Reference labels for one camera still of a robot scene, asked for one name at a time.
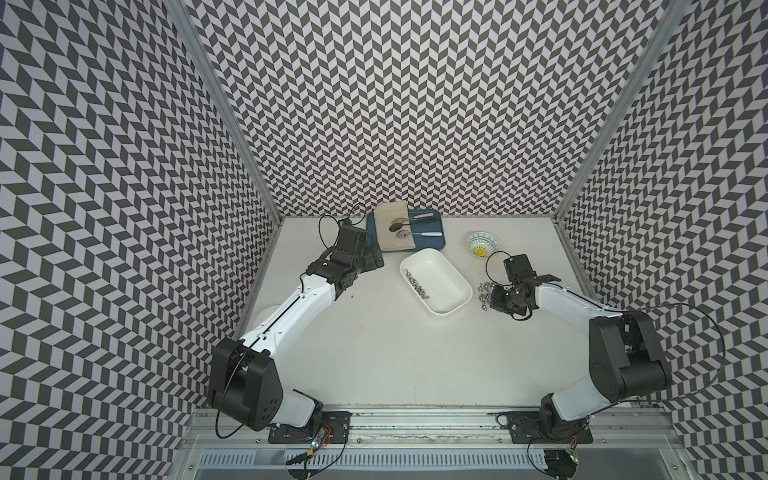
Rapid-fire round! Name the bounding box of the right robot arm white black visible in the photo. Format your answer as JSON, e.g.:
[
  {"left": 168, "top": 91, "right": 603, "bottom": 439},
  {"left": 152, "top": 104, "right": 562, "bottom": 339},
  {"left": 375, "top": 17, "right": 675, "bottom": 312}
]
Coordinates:
[{"left": 490, "top": 254, "right": 672, "bottom": 440}]

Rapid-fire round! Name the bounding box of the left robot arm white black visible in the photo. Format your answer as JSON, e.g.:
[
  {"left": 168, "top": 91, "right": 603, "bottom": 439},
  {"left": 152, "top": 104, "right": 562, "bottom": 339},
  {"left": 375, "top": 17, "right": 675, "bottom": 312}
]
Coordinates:
[{"left": 207, "top": 225, "right": 384, "bottom": 436}]

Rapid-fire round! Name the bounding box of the pile of wing nuts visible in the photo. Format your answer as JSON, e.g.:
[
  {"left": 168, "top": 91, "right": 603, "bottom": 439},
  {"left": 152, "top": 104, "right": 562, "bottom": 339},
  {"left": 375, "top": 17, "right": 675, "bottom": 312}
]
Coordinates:
[{"left": 405, "top": 270, "right": 430, "bottom": 300}]

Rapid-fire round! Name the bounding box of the white storage box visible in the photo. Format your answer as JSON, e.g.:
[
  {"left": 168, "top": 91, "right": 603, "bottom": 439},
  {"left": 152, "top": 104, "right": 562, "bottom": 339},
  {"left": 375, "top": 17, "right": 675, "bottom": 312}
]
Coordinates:
[{"left": 399, "top": 248, "right": 473, "bottom": 317}]

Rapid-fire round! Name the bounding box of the metal spoon dark bowl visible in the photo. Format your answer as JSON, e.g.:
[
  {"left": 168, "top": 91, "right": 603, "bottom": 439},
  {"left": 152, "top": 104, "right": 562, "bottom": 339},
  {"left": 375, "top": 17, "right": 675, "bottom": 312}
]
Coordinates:
[{"left": 388, "top": 218, "right": 418, "bottom": 232}]

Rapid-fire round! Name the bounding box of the beige folded cloth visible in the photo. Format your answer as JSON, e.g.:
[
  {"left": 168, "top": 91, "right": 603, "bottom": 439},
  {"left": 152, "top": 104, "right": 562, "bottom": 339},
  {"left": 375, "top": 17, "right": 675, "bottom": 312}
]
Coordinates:
[{"left": 373, "top": 201, "right": 416, "bottom": 253}]

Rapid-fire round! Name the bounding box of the patterned small bowl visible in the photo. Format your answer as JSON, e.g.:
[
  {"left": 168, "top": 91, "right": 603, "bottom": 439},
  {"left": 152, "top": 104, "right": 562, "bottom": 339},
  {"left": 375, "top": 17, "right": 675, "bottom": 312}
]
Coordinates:
[{"left": 467, "top": 231, "right": 501, "bottom": 259}]

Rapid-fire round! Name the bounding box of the blue tray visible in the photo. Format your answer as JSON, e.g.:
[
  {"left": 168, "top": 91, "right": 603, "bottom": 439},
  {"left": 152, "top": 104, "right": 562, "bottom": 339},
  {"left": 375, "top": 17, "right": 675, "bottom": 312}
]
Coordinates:
[{"left": 365, "top": 209, "right": 446, "bottom": 252}]

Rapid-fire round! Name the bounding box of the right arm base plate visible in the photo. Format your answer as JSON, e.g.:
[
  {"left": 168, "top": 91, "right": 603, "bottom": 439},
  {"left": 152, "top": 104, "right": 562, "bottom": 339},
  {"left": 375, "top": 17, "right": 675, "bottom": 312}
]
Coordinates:
[{"left": 502, "top": 411, "right": 594, "bottom": 445}]

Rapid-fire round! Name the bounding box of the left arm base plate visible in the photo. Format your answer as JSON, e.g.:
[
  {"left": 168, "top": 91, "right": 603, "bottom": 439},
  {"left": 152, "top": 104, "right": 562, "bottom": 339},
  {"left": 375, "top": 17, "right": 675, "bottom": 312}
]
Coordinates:
[{"left": 268, "top": 410, "right": 352, "bottom": 445}]

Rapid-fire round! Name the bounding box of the aluminium front rail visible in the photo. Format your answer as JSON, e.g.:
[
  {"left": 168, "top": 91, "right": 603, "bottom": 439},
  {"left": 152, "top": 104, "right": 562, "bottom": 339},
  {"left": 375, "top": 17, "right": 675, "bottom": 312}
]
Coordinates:
[{"left": 180, "top": 405, "right": 683, "bottom": 449}]

